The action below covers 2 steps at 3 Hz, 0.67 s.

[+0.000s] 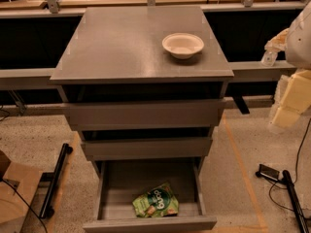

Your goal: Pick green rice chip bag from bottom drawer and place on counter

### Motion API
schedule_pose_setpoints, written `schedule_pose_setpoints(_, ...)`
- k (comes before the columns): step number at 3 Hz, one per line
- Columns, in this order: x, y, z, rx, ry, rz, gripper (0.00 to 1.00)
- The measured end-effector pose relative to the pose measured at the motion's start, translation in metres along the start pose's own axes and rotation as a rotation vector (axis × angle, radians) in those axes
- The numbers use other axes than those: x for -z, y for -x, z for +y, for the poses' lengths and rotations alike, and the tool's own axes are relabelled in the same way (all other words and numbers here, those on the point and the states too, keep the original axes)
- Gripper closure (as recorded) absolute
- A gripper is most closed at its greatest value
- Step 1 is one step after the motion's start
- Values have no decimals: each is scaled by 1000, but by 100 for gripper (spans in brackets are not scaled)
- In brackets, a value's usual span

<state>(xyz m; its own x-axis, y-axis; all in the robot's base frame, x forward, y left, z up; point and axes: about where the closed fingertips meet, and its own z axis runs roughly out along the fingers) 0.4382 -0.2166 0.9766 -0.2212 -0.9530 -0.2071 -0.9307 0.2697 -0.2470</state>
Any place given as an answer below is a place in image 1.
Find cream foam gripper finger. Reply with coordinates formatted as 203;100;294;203
264;28;289;52
271;70;311;128

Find green rice chip bag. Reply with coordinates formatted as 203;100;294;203
132;183;179;218

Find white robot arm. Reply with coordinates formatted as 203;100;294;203
261;2;311;132

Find grey top drawer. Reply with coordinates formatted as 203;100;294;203
64;99;225;131

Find grey middle drawer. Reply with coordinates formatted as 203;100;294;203
82;137;212;160

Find grey drawer cabinet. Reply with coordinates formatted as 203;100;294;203
50;5;235;167

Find grey open bottom drawer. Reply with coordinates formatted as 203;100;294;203
84;158;217;233

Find clear sanitizer pump bottle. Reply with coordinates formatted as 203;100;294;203
260;50;278;67

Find black floor box device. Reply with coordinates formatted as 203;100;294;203
256;164;280;182

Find black bar right floor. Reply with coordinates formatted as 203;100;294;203
282;170;309;233

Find black bar floor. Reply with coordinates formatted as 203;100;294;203
39;143;73;218
282;170;309;233

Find black bar left floor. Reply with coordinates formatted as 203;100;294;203
39;143;73;218

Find brown cardboard box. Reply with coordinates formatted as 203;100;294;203
0;150;42;233

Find black cable right floor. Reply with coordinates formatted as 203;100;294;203
267;116;311;212

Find black cable floor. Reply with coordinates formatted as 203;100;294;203
0;178;49;233
267;116;311;212

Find grey metal rail frame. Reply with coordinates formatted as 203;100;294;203
0;1;311;115

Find black cable left floor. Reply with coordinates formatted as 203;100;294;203
0;178;49;233

